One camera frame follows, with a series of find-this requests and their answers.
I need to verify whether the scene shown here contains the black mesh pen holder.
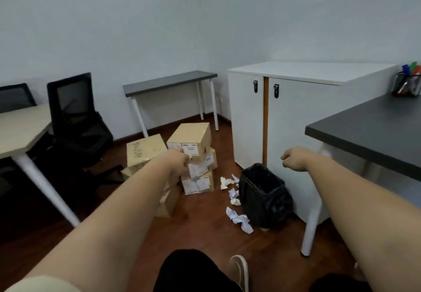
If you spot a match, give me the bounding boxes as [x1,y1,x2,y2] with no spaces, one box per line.
[391,72,421,97]

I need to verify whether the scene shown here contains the plain large cardboard box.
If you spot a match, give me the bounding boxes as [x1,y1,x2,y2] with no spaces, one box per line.
[121,166,182,219]

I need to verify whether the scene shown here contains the cardboard box with white label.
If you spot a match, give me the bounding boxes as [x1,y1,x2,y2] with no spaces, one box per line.
[187,147,218,180]
[180,168,215,196]
[167,122,212,163]

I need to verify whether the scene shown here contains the black mesh office chair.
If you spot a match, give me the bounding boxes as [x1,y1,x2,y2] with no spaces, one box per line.
[47,72,123,187]

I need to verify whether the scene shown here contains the beige shoe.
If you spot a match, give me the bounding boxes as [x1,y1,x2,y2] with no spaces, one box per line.
[228,255,250,292]

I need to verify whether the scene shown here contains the small grey table white legs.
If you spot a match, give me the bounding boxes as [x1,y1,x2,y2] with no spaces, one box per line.
[123,70,220,138]

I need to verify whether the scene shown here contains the person's left forearm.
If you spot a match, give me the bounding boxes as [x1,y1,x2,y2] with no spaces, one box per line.
[24,153,180,292]

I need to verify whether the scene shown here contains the scattered crumpled paper pieces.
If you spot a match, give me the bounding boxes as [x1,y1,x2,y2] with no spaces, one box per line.
[220,174,254,235]

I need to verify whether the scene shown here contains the person's right hand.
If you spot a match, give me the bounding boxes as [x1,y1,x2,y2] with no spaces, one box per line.
[280,147,312,173]

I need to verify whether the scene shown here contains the cardboard box with handwriting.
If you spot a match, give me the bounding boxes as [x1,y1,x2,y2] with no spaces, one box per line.
[126,134,168,176]

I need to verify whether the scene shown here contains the beige table with white legs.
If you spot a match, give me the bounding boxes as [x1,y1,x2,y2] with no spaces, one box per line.
[0,104,81,228]

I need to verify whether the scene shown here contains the beige sleeve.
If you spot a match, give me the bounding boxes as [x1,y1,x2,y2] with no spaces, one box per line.
[0,275,81,292]

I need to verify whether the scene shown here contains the person's right forearm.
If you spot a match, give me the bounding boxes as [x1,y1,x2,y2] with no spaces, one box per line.
[304,150,421,292]

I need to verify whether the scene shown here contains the person's left hand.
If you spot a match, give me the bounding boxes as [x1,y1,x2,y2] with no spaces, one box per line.
[166,147,191,184]

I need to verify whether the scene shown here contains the black trousers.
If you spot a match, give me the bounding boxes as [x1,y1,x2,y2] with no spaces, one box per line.
[153,249,373,292]

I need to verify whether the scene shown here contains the black trash bin with bag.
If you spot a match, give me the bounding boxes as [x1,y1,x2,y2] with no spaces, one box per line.
[238,163,294,229]

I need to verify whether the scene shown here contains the white cabinet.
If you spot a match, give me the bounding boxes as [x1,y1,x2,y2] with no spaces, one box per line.
[227,61,399,228]

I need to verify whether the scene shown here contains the dark grey desk white legs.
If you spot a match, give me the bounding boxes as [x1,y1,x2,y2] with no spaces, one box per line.
[301,93,421,258]

